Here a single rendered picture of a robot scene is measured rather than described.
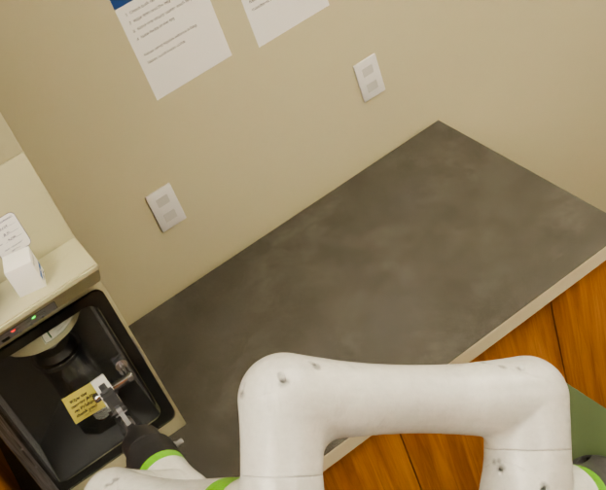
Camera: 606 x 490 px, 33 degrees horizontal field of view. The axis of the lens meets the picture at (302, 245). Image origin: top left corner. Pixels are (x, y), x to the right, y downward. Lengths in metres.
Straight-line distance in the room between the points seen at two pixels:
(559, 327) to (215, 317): 0.81
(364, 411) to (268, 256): 1.24
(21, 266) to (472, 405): 0.81
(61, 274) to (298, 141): 0.96
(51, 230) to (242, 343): 0.66
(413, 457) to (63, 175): 1.01
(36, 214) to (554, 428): 0.96
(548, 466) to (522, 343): 0.85
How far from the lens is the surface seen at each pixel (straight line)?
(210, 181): 2.52
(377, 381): 1.40
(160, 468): 1.81
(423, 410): 1.43
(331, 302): 2.38
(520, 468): 1.53
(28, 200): 1.86
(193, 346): 2.43
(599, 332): 2.55
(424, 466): 2.37
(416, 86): 2.78
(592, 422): 1.75
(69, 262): 1.86
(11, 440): 2.10
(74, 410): 2.11
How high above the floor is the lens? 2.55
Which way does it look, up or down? 39 degrees down
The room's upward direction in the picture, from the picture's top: 22 degrees counter-clockwise
